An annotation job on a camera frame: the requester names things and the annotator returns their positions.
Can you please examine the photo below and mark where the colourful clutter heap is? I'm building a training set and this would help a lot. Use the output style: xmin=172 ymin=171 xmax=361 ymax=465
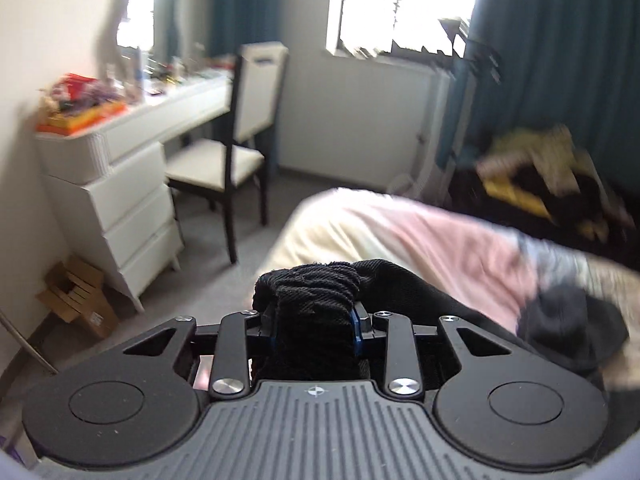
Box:
xmin=40 ymin=74 xmax=126 ymax=116

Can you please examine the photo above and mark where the grey blue cloth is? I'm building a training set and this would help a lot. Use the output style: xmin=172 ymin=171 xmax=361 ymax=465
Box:
xmin=517 ymin=237 xmax=596 ymax=303

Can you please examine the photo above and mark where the window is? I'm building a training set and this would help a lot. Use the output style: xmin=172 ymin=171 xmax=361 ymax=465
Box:
xmin=325 ymin=0 xmax=481 ymax=58

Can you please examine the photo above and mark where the black knit garment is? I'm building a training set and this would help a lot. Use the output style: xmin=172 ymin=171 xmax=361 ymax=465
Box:
xmin=251 ymin=258 xmax=631 ymax=381

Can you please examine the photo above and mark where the cardboard box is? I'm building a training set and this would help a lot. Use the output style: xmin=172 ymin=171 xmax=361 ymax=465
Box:
xmin=36 ymin=255 xmax=120 ymax=339

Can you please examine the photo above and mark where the white dresser desk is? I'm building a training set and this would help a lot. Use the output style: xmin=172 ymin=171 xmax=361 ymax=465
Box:
xmin=35 ymin=72 xmax=236 ymax=313

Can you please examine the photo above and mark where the teal curtain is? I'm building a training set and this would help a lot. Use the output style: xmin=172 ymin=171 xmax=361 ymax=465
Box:
xmin=207 ymin=0 xmax=336 ymax=171
xmin=440 ymin=0 xmax=640 ymax=171

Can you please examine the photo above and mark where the dark framed mirror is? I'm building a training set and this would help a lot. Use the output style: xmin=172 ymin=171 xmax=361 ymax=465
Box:
xmin=115 ymin=0 xmax=181 ymax=66

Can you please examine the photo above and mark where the white radiator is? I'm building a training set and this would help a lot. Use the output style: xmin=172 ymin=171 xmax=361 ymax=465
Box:
xmin=390 ymin=62 xmax=453 ymax=201

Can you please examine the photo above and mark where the thin metal rod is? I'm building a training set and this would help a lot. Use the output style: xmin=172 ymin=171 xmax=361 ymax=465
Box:
xmin=0 ymin=310 xmax=58 ymax=376

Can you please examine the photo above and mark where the dark wooden cream chair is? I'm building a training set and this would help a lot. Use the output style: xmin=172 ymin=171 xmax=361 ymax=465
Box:
xmin=165 ymin=42 xmax=290 ymax=263

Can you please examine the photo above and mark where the orange flat box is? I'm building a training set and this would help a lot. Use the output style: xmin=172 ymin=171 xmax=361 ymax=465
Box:
xmin=36 ymin=100 xmax=128 ymax=136

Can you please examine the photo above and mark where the row of small desk bottles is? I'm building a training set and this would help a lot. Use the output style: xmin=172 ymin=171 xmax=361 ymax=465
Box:
xmin=142 ymin=52 xmax=236 ymax=96

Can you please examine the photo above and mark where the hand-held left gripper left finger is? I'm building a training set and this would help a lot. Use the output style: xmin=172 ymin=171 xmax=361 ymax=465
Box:
xmin=121 ymin=305 xmax=277 ymax=401

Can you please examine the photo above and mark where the pile of yellow clothes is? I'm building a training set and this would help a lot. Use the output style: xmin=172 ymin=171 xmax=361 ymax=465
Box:
xmin=475 ymin=125 xmax=631 ymax=241

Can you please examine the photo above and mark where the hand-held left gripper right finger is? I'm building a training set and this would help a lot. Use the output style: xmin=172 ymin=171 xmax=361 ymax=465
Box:
xmin=350 ymin=305 xmax=506 ymax=402

